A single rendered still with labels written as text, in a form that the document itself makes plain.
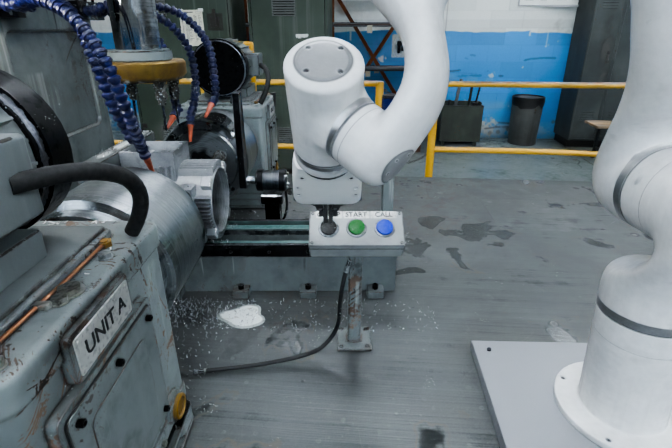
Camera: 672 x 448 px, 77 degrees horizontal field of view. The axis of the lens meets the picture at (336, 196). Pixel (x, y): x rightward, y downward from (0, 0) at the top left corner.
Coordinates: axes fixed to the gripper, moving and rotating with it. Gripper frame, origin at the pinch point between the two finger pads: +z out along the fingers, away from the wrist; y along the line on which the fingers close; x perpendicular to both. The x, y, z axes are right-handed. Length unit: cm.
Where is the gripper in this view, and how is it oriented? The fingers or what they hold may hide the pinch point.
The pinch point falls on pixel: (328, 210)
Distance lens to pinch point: 70.0
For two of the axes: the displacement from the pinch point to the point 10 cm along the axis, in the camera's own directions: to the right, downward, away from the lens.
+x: 0.0, 8.6, -5.1
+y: -10.0, 0.0, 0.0
